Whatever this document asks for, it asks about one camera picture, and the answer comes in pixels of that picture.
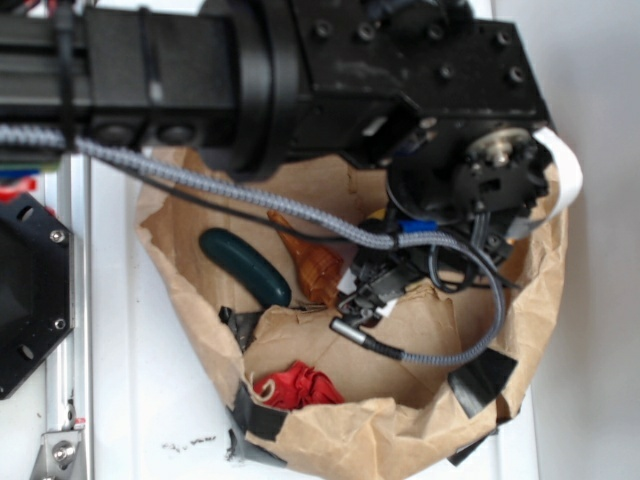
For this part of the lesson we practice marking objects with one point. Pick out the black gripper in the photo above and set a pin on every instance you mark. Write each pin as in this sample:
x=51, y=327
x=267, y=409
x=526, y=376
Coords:
x=451, y=225

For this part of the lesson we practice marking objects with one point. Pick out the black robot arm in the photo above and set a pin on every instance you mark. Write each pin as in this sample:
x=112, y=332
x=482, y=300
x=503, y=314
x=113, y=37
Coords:
x=445, y=102

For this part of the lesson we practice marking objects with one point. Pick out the dark green oblong rock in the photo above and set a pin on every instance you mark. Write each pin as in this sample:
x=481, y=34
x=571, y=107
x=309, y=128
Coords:
x=245, y=264

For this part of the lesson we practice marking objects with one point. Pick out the yellow sponge piece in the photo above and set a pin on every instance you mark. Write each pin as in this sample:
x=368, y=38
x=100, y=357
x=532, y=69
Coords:
x=378, y=215

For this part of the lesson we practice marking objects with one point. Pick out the orange spiral seashell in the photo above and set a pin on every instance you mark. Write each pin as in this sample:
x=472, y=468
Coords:
x=318, y=269

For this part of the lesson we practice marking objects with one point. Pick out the brown paper bag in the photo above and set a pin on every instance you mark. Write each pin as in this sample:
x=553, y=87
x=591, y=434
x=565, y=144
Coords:
x=398, y=419

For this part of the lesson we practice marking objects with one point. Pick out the red cloth pouch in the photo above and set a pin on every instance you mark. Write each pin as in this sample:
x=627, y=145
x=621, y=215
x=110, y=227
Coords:
x=295, y=388

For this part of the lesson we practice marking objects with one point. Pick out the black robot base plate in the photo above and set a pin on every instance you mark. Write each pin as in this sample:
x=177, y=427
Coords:
x=36, y=256

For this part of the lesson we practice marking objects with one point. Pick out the aluminium extrusion rail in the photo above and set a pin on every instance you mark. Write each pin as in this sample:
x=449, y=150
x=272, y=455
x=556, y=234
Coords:
x=69, y=386

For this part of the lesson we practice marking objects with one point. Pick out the silver corner bracket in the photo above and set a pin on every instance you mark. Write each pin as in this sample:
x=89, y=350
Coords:
x=61, y=456

